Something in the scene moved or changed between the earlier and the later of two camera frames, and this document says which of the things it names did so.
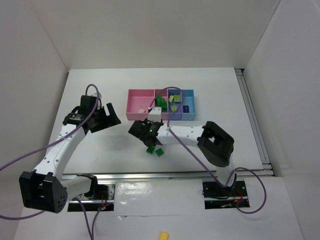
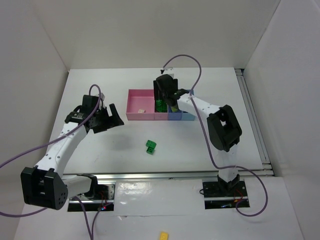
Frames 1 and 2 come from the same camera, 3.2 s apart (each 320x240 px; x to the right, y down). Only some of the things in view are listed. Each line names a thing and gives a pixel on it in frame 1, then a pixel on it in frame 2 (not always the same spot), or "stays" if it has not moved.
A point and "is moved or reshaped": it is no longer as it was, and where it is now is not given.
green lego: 150,149 stays
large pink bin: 139,99 stays
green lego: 159,152 is moved or reshaped
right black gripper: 139,130 to 166,97
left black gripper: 104,119 stays
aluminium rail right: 240,73 stays
